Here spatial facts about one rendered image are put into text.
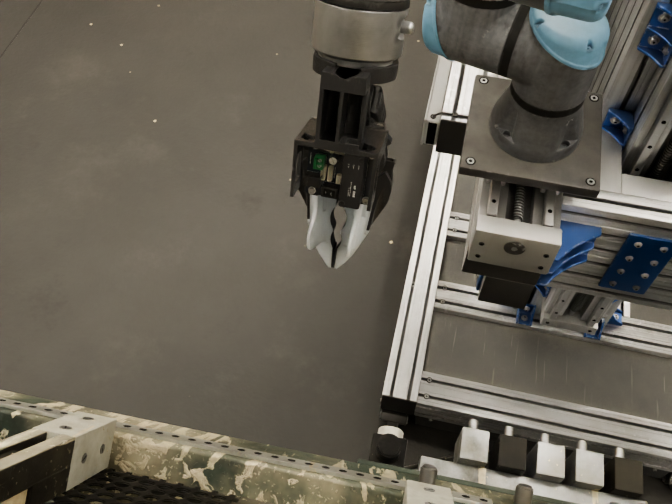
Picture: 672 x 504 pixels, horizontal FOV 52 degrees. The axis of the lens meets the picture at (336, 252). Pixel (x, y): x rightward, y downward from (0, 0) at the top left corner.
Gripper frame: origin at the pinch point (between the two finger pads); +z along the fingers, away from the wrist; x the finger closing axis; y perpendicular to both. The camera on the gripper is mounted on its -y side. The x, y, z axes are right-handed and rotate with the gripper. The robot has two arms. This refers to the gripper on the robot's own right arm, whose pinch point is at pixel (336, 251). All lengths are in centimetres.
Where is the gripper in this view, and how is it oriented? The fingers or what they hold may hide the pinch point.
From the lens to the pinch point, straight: 68.9
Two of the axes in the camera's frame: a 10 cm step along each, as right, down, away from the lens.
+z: -1.1, 8.6, 5.0
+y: -2.0, 4.7, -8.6
